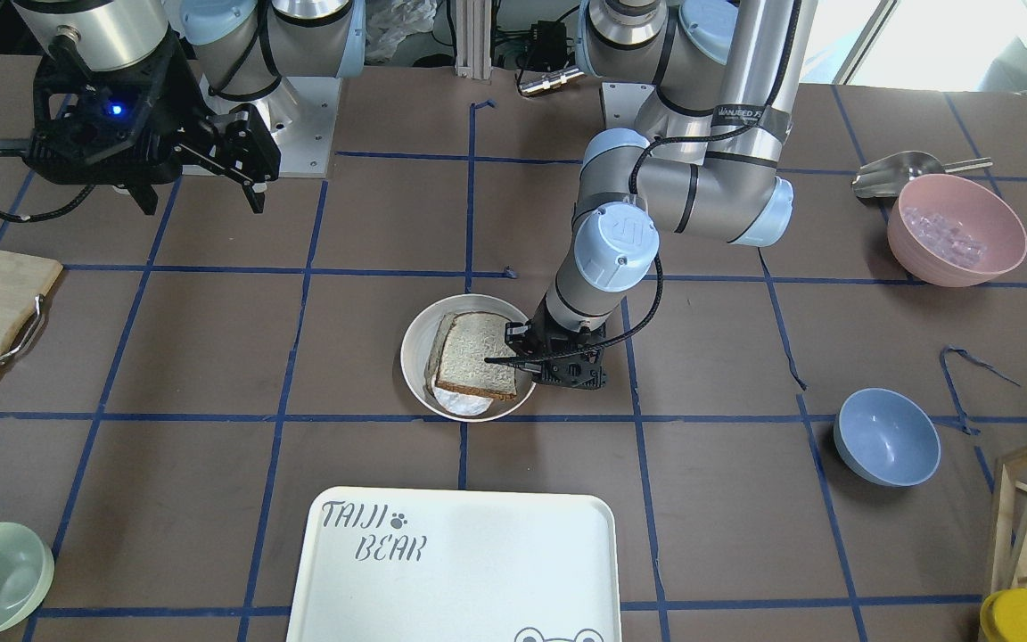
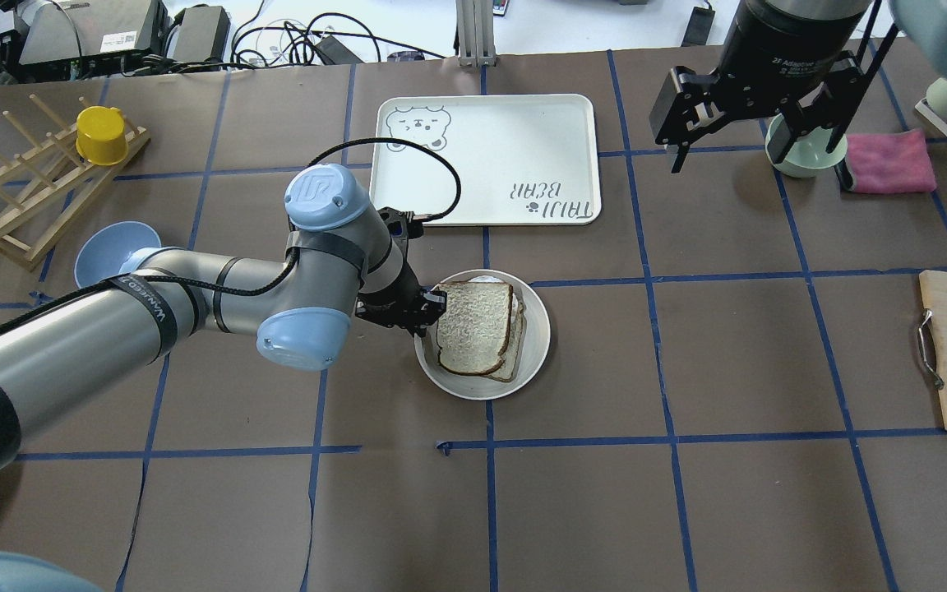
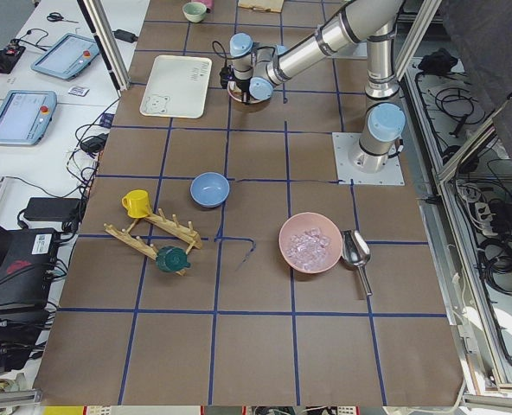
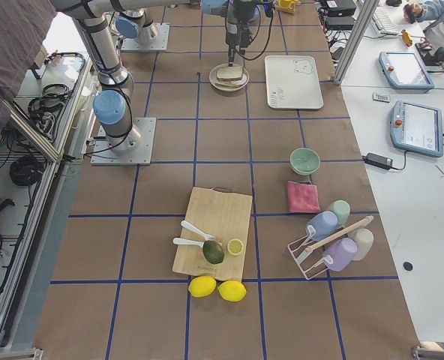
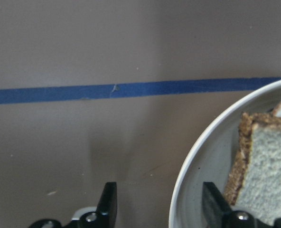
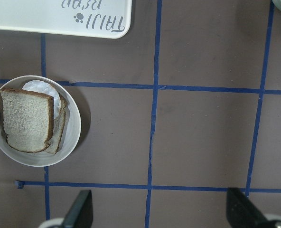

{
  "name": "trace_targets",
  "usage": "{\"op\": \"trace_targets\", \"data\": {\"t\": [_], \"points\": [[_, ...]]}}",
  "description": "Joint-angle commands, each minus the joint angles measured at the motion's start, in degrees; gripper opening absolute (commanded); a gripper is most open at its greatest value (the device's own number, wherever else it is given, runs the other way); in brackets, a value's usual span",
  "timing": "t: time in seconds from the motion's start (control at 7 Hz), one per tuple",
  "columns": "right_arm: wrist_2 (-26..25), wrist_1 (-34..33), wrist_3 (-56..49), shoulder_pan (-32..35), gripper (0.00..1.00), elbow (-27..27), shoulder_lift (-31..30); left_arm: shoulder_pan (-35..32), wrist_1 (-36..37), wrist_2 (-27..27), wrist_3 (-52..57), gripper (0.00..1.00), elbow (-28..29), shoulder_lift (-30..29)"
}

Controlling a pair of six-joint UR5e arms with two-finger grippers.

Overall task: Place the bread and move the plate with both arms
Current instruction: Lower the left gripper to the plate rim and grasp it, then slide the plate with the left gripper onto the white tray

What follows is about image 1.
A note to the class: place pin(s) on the bread slice on plate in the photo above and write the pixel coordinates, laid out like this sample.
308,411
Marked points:
432,366

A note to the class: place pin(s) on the white round plate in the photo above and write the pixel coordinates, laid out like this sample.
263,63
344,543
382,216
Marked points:
417,341

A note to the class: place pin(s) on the blue bowl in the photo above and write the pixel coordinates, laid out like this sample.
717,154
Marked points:
886,439

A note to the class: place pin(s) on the white bear tray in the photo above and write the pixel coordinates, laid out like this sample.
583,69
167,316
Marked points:
381,564

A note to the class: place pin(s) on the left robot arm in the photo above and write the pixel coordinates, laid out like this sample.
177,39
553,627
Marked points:
701,160

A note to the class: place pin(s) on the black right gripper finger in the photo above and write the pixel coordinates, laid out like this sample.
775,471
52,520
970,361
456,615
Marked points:
237,145

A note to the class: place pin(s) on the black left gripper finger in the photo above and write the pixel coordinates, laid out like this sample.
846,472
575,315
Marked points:
518,339

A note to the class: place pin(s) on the ice cubes in bowl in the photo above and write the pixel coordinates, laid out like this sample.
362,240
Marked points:
943,237

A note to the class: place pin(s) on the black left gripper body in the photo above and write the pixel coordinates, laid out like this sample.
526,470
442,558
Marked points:
548,337

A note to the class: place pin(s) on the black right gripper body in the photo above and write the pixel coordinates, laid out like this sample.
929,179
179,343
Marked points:
190,114

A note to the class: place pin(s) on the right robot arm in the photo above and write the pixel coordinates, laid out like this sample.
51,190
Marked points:
238,50

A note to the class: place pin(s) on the bread slice brown crust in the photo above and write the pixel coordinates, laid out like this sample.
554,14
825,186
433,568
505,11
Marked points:
476,337

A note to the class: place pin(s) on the yellow mug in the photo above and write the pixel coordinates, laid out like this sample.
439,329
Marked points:
1003,616

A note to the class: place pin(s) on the pink bowl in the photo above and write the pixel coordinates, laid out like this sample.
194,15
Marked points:
983,215

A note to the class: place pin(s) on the metal scoop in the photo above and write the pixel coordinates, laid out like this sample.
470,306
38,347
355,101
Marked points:
886,178

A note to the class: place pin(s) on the fried egg toy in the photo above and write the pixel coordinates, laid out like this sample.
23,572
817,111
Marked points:
460,404

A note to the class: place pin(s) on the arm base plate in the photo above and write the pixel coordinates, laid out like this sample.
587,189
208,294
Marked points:
634,106
301,113

